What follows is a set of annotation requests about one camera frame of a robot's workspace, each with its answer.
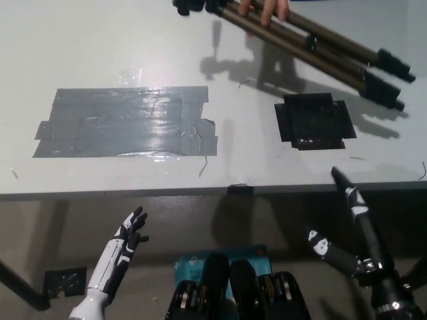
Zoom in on grey duct tape patch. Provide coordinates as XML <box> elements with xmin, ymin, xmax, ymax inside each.
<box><xmin>32</xmin><ymin>85</ymin><xmax>218</xmax><ymax>159</ymax></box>

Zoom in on black robot torso blocks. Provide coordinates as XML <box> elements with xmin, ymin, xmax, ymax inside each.
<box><xmin>165</xmin><ymin>252</ymin><xmax>313</xmax><ymax>320</ymax></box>

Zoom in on small black tape strip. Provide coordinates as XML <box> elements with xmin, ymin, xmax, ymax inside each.
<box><xmin>227</xmin><ymin>183</ymin><xmax>255</xmax><ymax>196</ymax></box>

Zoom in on black floor tape patch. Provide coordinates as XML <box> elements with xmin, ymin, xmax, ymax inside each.
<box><xmin>44</xmin><ymin>265</ymin><xmax>88</xmax><ymax>297</ymax></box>

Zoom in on person's bare hand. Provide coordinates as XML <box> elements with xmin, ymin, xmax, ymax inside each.
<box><xmin>238</xmin><ymin>0</ymin><xmax>290</xmax><ymax>27</ymax></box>

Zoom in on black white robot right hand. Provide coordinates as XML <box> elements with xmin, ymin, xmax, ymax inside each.
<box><xmin>307</xmin><ymin>167</ymin><xmax>394</xmax><ymax>285</ymax></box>

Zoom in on black tape square patch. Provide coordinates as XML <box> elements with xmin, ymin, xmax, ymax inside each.
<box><xmin>274</xmin><ymin>92</ymin><xmax>357</xmax><ymax>151</ymax></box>

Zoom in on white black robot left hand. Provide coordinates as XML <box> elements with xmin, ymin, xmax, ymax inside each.
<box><xmin>86</xmin><ymin>205</ymin><xmax>150</xmax><ymax>304</ymax></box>

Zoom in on black table leg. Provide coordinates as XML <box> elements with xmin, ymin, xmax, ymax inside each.
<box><xmin>0</xmin><ymin>259</ymin><xmax>51</xmax><ymax>313</ymax></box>

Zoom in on bronze and black camera tripod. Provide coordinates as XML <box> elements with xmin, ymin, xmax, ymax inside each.
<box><xmin>172</xmin><ymin>0</ymin><xmax>417</xmax><ymax>111</ymax></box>

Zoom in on teal printed box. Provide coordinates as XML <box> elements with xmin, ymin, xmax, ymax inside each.
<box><xmin>172</xmin><ymin>245</ymin><xmax>274</xmax><ymax>299</ymax></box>

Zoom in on clear tape patch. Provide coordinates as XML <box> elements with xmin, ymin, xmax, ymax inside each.
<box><xmin>117</xmin><ymin>67</ymin><xmax>143</xmax><ymax>85</ymax></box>

